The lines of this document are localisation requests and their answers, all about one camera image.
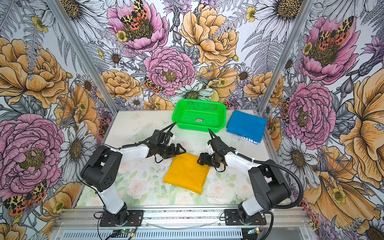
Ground aluminium frame post left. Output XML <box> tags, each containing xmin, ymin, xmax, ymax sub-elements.
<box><xmin>47</xmin><ymin>1</ymin><xmax>119</xmax><ymax>116</ymax></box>

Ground aluminium front rail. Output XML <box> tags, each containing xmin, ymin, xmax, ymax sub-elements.
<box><xmin>54</xmin><ymin>205</ymin><xmax>310</xmax><ymax>231</ymax></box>

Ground yellow t shirt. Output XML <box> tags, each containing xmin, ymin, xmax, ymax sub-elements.
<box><xmin>164</xmin><ymin>153</ymin><xmax>210</xmax><ymax>195</ymax></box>

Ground aluminium frame post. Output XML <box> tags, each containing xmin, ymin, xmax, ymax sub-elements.
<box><xmin>258</xmin><ymin>0</ymin><xmax>316</xmax><ymax>114</ymax></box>
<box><xmin>47</xmin><ymin>1</ymin><xmax>119</xmax><ymax>116</ymax></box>

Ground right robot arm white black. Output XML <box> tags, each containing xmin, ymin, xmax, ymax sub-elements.
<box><xmin>198</xmin><ymin>137</ymin><xmax>292</xmax><ymax>224</ymax></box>

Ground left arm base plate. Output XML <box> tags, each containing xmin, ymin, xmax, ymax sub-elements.
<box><xmin>99</xmin><ymin>210</ymin><xmax>144</xmax><ymax>227</ymax></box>

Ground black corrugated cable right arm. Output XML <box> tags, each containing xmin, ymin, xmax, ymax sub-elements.
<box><xmin>208</xmin><ymin>128</ymin><xmax>304</xmax><ymax>210</ymax></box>

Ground aluminium frame post right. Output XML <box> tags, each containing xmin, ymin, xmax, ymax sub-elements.
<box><xmin>258</xmin><ymin>0</ymin><xmax>316</xmax><ymax>114</ymax></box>

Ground green plastic basket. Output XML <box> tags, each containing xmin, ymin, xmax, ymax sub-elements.
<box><xmin>172</xmin><ymin>99</ymin><xmax>227</xmax><ymax>133</ymax></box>

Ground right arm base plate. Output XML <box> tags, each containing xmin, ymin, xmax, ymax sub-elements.
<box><xmin>224</xmin><ymin>209</ymin><xmax>267</xmax><ymax>226</ymax></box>

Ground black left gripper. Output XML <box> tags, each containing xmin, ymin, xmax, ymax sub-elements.
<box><xmin>157</xmin><ymin>143</ymin><xmax>186</xmax><ymax>159</ymax></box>

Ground folded blue t shirt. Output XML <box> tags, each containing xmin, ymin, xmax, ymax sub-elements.
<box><xmin>227</xmin><ymin>110</ymin><xmax>268</xmax><ymax>143</ymax></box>

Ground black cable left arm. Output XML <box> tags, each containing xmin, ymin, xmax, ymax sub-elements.
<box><xmin>77</xmin><ymin>121</ymin><xmax>178</xmax><ymax>229</ymax></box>

